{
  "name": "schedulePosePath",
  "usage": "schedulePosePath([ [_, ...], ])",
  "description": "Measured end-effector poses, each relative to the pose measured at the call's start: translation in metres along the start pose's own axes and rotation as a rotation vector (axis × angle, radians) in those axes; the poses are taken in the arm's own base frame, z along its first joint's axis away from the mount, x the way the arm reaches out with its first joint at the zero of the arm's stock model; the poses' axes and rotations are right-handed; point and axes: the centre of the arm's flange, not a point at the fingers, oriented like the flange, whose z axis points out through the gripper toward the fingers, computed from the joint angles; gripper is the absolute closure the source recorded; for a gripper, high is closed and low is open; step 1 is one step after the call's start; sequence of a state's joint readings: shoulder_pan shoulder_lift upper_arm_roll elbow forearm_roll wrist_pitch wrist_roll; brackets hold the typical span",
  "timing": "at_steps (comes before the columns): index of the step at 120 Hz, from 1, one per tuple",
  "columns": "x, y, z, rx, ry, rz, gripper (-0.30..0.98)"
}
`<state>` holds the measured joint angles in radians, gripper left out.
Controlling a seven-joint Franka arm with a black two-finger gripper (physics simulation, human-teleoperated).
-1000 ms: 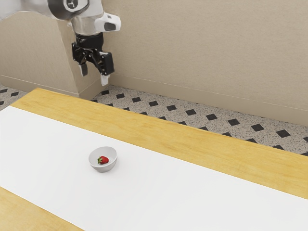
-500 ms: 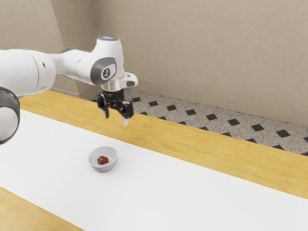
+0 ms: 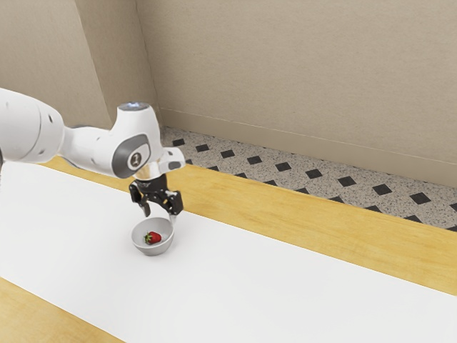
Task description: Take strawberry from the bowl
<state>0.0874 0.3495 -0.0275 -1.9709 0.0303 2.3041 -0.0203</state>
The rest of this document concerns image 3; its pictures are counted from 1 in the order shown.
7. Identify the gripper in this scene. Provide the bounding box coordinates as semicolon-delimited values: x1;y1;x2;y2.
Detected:
129;174;184;225

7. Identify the white bowl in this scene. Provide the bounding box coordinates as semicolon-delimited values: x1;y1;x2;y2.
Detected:
131;217;176;257

